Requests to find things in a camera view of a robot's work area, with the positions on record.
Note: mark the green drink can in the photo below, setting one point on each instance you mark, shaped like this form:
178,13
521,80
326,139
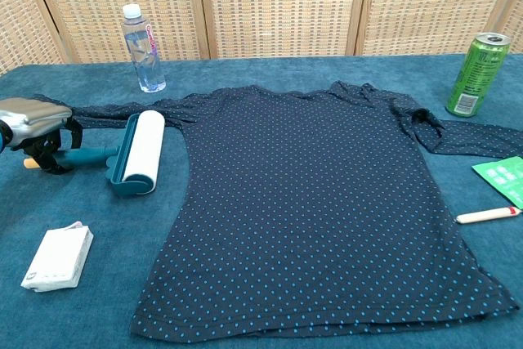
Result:
476,75

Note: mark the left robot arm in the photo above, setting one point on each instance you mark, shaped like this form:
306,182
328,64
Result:
3,136

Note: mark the clear plastic water bottle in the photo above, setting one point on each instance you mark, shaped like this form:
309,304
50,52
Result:
145,59

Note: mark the white paper pack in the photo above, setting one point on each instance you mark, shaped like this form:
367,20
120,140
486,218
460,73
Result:
57,261

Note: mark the navy polka dot shirt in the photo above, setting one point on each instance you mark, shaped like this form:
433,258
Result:
310,202

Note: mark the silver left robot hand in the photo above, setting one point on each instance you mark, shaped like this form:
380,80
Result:
32,114

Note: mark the green foil packet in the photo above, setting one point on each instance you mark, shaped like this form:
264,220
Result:
504,179

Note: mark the teal blue tablecloth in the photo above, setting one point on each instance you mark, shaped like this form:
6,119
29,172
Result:
102,316

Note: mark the woven rattan folding screen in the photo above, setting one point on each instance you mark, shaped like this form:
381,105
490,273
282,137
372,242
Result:
278,5

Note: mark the beige pen with red band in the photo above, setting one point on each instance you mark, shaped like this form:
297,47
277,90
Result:
486,216

